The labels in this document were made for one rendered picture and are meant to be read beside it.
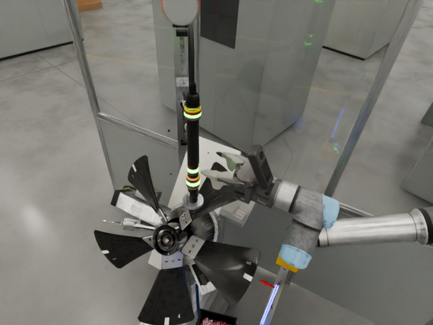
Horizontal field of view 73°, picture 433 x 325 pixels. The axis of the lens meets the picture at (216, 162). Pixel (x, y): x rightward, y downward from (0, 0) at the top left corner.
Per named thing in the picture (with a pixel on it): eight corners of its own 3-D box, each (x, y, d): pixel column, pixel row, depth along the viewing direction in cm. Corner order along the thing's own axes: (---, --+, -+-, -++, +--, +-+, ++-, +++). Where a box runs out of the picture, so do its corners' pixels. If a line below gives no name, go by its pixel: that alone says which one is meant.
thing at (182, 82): (176, 91, 144) (175, 74, 138) (190, 90, 145) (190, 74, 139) (176, 101, 136) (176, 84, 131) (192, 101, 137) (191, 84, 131)
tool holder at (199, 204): (182, 190, 101) (180, 169, 95) (202, 189, 102) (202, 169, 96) (183, 211, 95) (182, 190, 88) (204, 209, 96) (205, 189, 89)
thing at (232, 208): (227, 200, 177) (227, 198, 176) (248, 211, 172) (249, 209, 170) (220, 209, 172) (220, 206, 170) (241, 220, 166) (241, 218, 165)
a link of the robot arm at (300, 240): (305, 262, 81) (320, 226, 80) (307, 274, 70) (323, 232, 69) (278, 250, 83) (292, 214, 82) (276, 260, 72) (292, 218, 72)
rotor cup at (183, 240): (160, 242, 127) (143, 249, 115) (171, 211, 126) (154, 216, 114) (188, 257, 123) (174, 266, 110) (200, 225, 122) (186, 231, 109)
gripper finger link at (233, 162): (215, 164, 89) (236, 181, 84) (216, 149, 85) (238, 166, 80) (222, 160, 91) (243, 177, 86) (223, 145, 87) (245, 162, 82)
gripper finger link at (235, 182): (216, 185, 76) (249, 189, 76) (216, 181, 75) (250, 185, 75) (218, 173, 80) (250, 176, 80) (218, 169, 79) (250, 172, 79)
